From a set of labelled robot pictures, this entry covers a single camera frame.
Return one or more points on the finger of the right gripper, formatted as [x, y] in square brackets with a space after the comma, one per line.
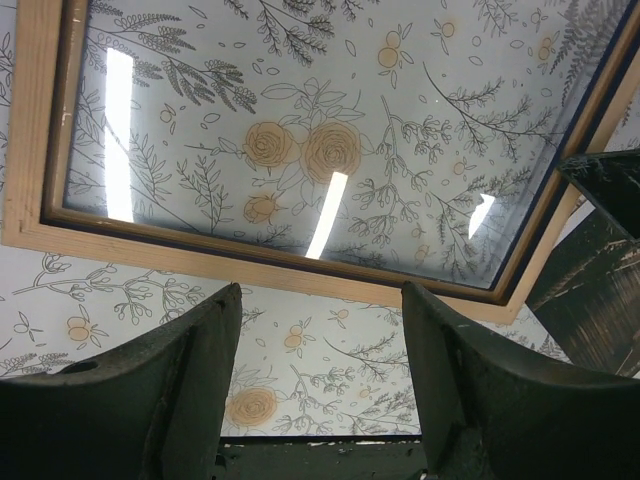
[610, 181]

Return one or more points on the clear acrylic sheet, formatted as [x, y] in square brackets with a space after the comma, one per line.
[231, 118]

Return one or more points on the wooden picture frame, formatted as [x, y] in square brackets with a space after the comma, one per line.
[48, 40]

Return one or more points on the boardwalk landscape photo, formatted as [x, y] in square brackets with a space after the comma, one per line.
[587, 294]

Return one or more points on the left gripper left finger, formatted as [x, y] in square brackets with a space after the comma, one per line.
[151, 408]

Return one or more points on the floral patterned table mat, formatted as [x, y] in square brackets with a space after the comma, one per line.
[305, 364]

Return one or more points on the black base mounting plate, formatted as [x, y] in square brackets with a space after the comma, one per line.
[320, 457]

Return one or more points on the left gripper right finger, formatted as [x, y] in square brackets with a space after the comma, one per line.
[490, 408]

